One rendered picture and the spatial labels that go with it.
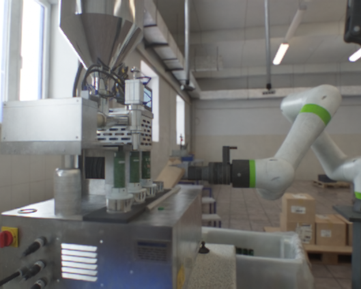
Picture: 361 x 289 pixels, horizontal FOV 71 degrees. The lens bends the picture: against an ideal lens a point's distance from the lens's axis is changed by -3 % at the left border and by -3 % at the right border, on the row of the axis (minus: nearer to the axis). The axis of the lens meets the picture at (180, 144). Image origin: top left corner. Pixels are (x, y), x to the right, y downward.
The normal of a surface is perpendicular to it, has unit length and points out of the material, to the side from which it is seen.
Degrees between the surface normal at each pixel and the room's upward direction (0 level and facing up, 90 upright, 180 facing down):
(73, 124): 90
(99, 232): 90
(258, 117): 90
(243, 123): 90
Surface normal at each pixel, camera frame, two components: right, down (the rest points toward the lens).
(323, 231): -0.22, -0.02
